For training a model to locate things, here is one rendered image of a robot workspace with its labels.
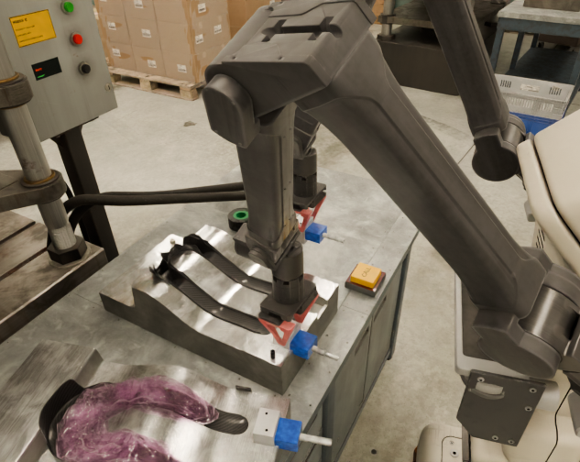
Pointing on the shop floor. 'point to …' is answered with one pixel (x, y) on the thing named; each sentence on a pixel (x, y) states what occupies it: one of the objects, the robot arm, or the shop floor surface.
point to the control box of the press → (62, 88)
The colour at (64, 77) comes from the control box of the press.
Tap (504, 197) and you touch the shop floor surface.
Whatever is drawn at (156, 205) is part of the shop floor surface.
